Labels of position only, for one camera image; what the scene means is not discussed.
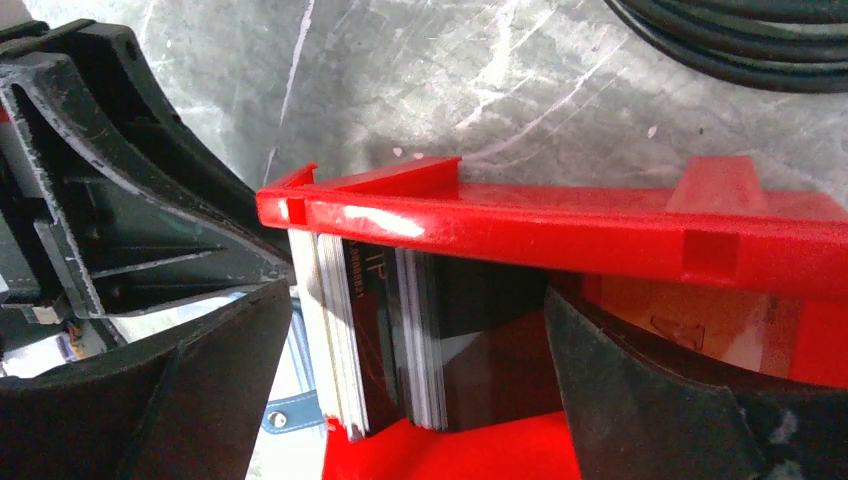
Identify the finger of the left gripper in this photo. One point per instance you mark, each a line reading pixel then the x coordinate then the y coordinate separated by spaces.
pixel 110 205

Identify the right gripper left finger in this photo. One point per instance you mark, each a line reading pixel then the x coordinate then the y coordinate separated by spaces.
pixel 185 403

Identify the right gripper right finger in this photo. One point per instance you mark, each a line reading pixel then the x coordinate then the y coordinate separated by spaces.
pixel 641 407

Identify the blue card holder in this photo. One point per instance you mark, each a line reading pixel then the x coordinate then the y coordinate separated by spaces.
pixel 293 404

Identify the red plastic bin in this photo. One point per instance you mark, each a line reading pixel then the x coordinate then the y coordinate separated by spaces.
pixel 750 277

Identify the black credit card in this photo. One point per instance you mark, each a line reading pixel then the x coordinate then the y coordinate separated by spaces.
pixel 449 344

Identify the white cards in bin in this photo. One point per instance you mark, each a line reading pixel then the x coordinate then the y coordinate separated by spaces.
pixel 323 290

